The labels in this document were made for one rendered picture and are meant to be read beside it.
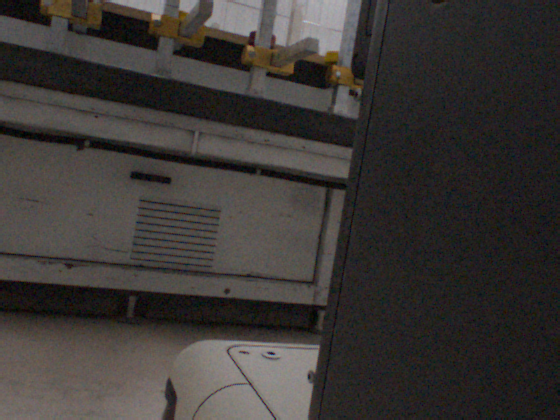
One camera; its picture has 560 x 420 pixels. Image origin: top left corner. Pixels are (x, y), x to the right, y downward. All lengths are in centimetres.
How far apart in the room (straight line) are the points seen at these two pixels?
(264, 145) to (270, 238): 39
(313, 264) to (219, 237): 34
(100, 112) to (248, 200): 56
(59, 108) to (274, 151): 56
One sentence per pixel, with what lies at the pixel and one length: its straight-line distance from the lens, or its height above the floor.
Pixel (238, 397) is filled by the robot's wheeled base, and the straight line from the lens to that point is 57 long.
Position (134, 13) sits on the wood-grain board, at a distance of 168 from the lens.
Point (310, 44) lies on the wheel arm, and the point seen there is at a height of 80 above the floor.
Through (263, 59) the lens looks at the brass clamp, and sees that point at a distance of 151.
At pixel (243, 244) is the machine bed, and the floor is 27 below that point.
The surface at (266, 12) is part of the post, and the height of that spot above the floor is 92.
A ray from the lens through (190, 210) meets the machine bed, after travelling 172.
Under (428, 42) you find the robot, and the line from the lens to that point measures 35.
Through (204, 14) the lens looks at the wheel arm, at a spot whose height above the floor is 81.
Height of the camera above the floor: 49
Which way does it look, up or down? 3 degrees down
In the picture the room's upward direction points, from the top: 9 degrees clockwise
